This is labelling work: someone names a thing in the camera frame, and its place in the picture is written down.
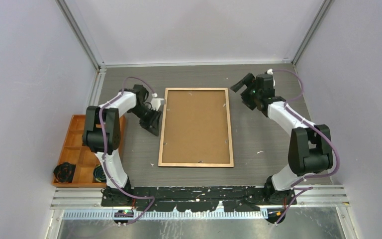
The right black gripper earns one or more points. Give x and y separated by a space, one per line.
247 80

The orange compartment tray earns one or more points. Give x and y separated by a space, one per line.
80 156

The black yellow-green coiled bundle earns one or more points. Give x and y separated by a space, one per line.
99 174

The brown backing board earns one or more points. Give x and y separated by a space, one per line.
196 127

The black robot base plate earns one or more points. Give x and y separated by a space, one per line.
196 199

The black orange coiled bundle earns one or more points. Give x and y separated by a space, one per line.
64 173

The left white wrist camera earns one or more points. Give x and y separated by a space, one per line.
156 102

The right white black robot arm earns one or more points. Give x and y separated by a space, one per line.
309 152

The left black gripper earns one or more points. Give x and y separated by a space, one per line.
153 126

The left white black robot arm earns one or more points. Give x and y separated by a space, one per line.
102 131

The black wooden picture frame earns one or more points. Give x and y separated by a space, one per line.
163 132

